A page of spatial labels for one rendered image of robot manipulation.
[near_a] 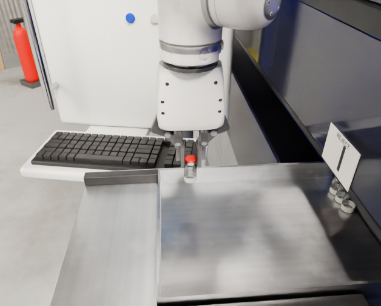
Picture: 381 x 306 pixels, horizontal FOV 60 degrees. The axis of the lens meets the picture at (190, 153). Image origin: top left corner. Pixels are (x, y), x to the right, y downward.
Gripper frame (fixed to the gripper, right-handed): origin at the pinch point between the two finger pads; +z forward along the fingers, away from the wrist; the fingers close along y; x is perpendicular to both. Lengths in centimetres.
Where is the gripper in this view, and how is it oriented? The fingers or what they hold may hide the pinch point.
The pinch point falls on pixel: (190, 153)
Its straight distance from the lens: 54.0
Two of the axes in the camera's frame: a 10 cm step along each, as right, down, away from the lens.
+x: 0.7, 5.6, -8.3
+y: -10.0, 0.4, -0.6
